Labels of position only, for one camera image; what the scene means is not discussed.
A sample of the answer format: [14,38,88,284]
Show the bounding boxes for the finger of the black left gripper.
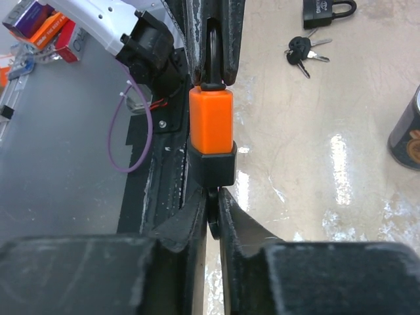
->
[165,0,207,82]
[217,0,245,85]

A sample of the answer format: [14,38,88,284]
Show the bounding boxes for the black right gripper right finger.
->
[219,188,419,314]

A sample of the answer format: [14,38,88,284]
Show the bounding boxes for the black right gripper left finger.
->
[1,190,207,314]

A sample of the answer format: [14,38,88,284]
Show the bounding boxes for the black-headed key bunch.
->
[284,28,333,79]

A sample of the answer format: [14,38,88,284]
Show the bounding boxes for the black KAIJING padlock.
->
[302,0,357,30]

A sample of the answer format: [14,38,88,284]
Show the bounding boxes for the orange padlock key bunch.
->
[206,187,220,240]

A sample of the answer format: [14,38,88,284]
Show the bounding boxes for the orange black padlock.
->
[188,21,237,191]

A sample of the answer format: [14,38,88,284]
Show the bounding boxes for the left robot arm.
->
[48,1,245,94]

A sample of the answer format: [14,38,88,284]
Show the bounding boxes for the stacked colourful boxes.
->
[1,1,88,64]

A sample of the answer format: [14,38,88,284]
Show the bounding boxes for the silver pull-tab tin can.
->
[388,87,419,171]

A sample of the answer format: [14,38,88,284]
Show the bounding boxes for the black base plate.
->
[116,45,198,236]

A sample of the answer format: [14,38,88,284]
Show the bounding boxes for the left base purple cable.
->
[105,62,154,174]

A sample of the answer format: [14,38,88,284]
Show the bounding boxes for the aluminium frame rail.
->
[0,49,37,138]

